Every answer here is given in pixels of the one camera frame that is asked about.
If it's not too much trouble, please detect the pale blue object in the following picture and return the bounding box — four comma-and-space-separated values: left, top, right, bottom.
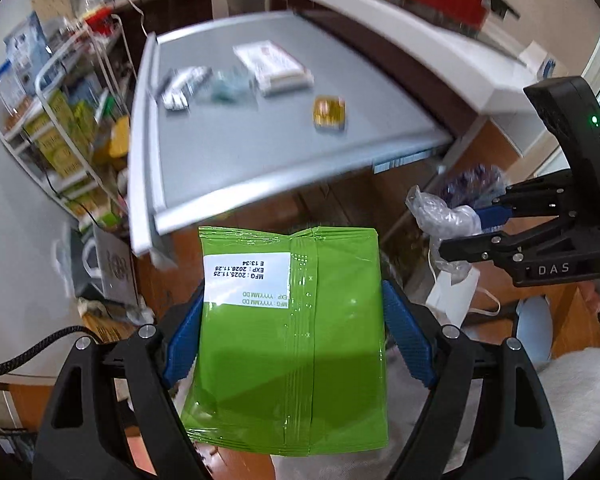
514, 294, 554, 364

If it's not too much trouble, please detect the blue lid plastic jar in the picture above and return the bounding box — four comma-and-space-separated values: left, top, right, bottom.
0, 59, 36, 121

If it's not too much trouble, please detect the stack of yellow green boxes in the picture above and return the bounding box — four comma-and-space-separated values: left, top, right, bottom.
27, 87, 131, 221

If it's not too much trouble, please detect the dark cabinet door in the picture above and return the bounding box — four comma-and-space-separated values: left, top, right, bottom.
124, 0, 301, 37

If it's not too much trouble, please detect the white charger cable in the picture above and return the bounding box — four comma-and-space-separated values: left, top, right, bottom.
122, 0, 149, 39

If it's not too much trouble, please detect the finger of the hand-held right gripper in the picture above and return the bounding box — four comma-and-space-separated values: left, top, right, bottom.
472, 169, 580, 232
437, 212, 581, 267

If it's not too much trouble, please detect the black braided cable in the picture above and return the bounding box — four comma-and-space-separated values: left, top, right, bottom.
0, 324, 89, 386

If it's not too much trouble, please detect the white fleece clothing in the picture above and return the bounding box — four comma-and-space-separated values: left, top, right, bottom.
534, 344, 600, 480

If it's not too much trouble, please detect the grey blue coffee bag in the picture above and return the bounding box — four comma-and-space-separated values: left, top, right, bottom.
2, 9, 49, 71

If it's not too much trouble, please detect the white box red print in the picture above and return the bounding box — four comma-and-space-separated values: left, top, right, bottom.
232, 38, 315, 97

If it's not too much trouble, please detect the blue patterned plastic bag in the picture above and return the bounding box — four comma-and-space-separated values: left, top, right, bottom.
439, 164, 509, 206

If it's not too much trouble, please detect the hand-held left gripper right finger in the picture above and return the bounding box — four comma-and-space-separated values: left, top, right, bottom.
381, 279, 572, 480

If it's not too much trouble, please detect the clear plastic bag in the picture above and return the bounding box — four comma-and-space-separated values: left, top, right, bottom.
405, 184, 484, 281

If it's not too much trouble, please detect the gold wrapper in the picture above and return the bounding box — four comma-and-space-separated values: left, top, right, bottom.
312, 94, 349, 131

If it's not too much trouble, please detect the green packet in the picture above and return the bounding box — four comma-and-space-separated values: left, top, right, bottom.
180, 226, 389, 457

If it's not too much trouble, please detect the silver foil wrapper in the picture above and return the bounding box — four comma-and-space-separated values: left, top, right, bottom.
159, 65, 212, 111

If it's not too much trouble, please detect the crumpled clear wrapper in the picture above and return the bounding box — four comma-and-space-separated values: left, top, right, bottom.
199, 69, 256, 106

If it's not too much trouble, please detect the grey paper bag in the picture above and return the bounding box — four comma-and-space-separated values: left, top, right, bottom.
82, 224, 141, 306

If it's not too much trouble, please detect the white rolling cart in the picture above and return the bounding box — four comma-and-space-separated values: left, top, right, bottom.
0, 12, 136, 222

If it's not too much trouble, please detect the white paper bag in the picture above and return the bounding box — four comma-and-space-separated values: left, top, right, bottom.
424, 247, 504, 326

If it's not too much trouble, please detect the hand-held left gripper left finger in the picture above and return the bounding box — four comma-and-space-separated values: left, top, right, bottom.
31, 290, 204, 480

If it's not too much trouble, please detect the red snack bag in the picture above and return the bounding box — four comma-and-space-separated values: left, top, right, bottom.
83, 7, 115, 31

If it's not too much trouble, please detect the white paper sheet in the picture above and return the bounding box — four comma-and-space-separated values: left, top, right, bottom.
517, 40, 551, 69

